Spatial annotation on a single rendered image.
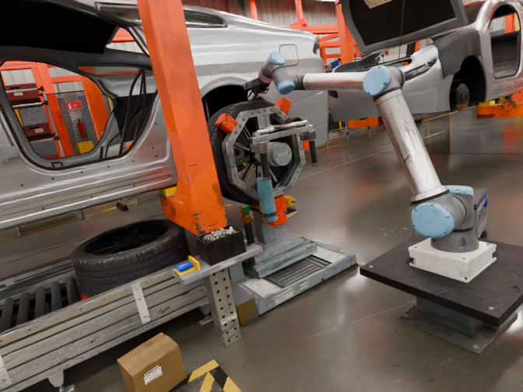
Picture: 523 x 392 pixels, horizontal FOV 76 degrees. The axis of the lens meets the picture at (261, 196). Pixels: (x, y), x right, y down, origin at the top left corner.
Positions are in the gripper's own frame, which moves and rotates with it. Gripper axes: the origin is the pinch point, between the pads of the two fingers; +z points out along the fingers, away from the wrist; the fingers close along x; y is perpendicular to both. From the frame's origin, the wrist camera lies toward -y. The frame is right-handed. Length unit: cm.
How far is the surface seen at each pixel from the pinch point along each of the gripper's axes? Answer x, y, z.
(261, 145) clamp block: -43, -18, -21
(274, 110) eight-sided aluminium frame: -16.0, 7.2, -10.2
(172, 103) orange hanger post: -15, -57, -21
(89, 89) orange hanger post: 156, -57, 198
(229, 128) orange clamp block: -22.9, -24.2, -6.2
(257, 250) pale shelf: -91, -33, -5
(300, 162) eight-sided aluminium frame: -46, 24, 6
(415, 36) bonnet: 119, 335, 56
